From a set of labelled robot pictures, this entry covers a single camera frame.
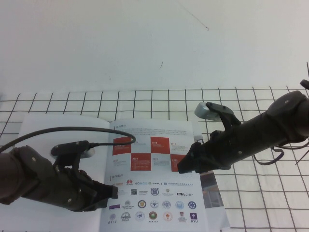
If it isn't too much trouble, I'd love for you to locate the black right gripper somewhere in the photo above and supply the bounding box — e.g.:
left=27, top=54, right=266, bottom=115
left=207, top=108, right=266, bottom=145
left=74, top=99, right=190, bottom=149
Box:
left=177, top=127, right=243, bottom=174

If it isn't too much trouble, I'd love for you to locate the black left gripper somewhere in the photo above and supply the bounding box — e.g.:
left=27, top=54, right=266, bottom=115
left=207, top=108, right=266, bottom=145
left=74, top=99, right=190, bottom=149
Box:
left=56, top=168, right=119, bottom=213

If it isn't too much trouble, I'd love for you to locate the white product brochure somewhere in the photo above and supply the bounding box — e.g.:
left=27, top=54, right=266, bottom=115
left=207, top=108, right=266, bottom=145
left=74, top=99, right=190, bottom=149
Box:
left=13, top=113, right=232, bottom=232

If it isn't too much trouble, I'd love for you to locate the white black grid tablecloth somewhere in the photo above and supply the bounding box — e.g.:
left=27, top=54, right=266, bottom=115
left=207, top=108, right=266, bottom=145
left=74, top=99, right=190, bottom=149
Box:
left=0, top=85, right=309, bottom=232

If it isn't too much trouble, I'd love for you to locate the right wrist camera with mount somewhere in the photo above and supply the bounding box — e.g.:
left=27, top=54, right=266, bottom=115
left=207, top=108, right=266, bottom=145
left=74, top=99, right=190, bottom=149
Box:
left=194, top=101, right=241, bottom=132

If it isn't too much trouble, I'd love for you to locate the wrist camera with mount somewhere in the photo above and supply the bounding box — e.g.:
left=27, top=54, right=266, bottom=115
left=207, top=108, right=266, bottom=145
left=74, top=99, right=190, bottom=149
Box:
left=50, top=140, right=96, bottom=171
left=194, top=101, right=241, bottom=132

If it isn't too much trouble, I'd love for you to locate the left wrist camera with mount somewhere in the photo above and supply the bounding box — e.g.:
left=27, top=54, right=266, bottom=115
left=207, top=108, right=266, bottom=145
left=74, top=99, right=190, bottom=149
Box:
left=50, top=140, right=96, bottom=171

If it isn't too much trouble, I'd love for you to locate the black right camera cable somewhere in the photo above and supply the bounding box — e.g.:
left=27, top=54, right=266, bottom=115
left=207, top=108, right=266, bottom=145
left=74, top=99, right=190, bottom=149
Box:
left=252, top=145, right=284, bottom=167

